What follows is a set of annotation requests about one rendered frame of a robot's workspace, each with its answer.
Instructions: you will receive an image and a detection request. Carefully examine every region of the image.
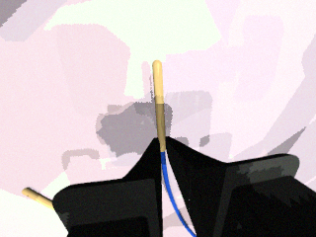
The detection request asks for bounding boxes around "tan wooden stick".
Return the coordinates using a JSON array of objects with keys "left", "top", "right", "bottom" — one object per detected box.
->
[{"left": 22, "top": 188, "right": 54, "bottom": 210}]

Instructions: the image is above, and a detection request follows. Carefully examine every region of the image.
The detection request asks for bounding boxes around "blue string with wooden stick end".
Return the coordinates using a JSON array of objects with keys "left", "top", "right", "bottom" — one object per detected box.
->
[{"left": 152, "top": 60, "right": 197, "bottom": 237}]

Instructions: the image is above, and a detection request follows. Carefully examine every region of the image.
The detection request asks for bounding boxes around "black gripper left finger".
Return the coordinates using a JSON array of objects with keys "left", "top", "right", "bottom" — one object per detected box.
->
[{"left": 52, "top": 137, "right": 163, "bottom": 237}]

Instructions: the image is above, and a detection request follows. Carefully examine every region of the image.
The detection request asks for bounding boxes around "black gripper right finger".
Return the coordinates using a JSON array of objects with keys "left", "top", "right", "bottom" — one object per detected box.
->
[{"left": 165, "top": 136, "right": 300, "bottom": 237}]

